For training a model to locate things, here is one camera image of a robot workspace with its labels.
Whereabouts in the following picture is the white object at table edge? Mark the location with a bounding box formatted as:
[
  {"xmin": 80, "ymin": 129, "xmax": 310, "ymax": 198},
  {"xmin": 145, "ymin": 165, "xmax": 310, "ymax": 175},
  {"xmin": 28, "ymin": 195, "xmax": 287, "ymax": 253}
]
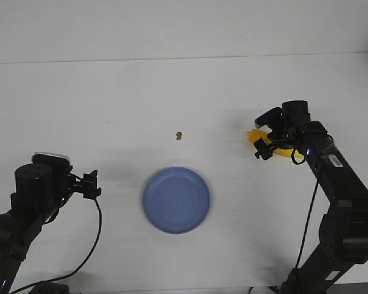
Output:
[{"xmin": 247, "ymin": 286, "xmax": 279, "ymax": 294}]

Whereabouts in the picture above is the yellow corn cob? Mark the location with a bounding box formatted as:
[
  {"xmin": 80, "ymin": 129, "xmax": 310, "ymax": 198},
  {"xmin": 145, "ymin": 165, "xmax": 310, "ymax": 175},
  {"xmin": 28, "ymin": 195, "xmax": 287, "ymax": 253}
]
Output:
[{"xmin": 247, "ymin": 129, "xmax": 304, "ymax": 160}]

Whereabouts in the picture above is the small brown crumb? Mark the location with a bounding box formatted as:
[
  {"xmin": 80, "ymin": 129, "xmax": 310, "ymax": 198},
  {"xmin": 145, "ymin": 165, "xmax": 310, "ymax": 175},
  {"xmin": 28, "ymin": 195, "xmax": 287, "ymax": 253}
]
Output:
[{"xmin": 175, "ymin": 132, "xmax": 183, "ymax": 141}]

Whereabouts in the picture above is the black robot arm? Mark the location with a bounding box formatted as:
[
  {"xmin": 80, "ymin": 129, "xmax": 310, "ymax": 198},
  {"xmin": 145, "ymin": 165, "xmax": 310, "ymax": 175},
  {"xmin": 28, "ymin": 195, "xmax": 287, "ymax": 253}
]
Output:
[
  {"xmin": 0, "ymin": 163, "xmax": 101, "ymax": 293},
  {"xmin": 254, "ymin": 100, "xmax": 368, "ymax": 293}
]

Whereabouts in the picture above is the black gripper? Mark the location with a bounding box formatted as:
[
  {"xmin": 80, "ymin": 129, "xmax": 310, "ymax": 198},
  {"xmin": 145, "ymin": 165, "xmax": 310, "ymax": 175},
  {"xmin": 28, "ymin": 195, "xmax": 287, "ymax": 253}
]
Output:
[
  {"xmin": 253, "ymin": 122, "xmax": 297, "ymax": 160},
  {"xmin": 67, "ymin": 170, "xmax": 101, "ymax": 198}
]

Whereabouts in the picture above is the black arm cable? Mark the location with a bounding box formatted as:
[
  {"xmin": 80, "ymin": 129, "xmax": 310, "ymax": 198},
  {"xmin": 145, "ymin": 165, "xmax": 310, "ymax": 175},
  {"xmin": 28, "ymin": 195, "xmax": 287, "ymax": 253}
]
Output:
[
  {"xmin": 280, "ymin": 146, "xmax": 320, "ymax": 290},
  {"xmin": 6, "ymin": 174, "xmax": 104, "ymax": 294}
]

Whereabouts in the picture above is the blue round plate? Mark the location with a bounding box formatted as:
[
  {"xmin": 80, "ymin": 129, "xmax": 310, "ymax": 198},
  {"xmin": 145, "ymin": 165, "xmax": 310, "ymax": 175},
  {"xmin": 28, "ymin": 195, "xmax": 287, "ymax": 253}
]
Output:
[{"xmin": 142, "ymin": 167, "xmax": 212, "ymax": 235}]

